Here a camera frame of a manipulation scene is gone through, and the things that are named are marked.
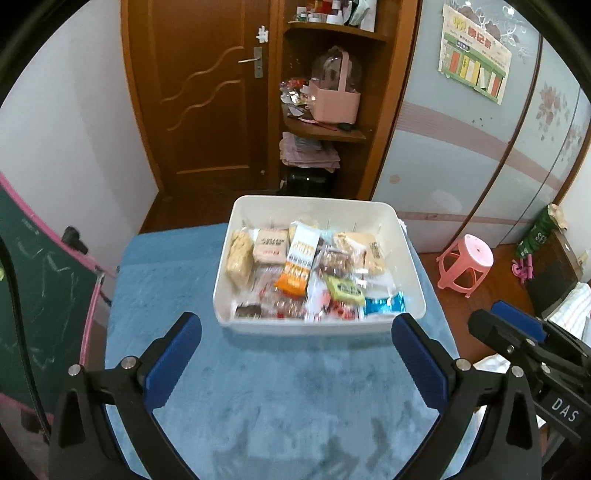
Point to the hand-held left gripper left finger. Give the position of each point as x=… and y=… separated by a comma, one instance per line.
x=173, y=364

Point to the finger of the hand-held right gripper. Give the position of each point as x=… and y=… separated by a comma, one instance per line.
x=501, y=334
x=517, y=317

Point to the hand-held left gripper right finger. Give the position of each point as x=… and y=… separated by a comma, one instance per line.
x=422, y=364

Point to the teal foil snack packet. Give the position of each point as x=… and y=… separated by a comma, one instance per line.
x=383, y=305

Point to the dark brown and white packet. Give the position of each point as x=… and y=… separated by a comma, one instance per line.
x=249, y=311

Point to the clear packet of red dates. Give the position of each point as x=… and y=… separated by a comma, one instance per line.
x=332, y=309

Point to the white plastic storage bin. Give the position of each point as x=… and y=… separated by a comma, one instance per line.
x=323, y=326

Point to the green snack packet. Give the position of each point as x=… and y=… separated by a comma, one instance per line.
x=344, y=290

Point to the clear packet of brown cakes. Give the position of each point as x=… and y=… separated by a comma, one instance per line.
x=277, y=300

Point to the clear bag pale pastries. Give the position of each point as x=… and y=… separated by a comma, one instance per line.
x=369, y=251

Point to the large clear packet yellow pieces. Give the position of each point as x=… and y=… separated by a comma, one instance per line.
x=240, y=258

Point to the clear packet of mixed nuts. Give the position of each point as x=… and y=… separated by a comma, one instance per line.
x=334, y=263

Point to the brown paper snack packet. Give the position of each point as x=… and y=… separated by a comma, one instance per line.
x=270, y=247

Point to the orange and white snack packet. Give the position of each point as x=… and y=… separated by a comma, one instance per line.
x=298, y=263

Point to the small pink toy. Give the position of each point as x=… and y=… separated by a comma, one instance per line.
x=522, y=268

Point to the dark wooden cabinet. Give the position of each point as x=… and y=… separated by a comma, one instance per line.
x=554, y=277

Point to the pink plastic stool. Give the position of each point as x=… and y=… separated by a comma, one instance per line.
x=466, y=263

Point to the green printed bag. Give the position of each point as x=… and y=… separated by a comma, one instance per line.
x=538, y=230

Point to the blue fuzzy table cloth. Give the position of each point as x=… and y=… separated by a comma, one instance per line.
x=277, y=392

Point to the pink framed green chalkboard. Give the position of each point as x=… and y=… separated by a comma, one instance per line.
x=41, y=300

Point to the black easel knob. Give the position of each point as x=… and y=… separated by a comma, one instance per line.
x=74, y=237

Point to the floral sliding wardrobe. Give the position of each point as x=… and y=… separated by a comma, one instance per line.
x=461, y=161

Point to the black box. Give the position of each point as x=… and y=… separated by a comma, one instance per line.
x=307, y=181

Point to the pile of folded pink cloths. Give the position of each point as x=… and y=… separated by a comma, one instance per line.
x=307, y=152

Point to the wooden corner shelf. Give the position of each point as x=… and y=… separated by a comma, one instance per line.
x=388, y=92

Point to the brown wooden door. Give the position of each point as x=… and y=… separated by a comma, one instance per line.
x=203, y=101

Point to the pink basket with clear dome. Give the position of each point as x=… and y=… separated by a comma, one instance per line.
x=334, y=104

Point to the heap of small shiny wrappers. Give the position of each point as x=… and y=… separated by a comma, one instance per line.
x=295, y=97

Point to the row of small bottles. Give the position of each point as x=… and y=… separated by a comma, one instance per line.
x=332, y=14

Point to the wall poster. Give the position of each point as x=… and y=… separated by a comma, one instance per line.
x=475, y=50

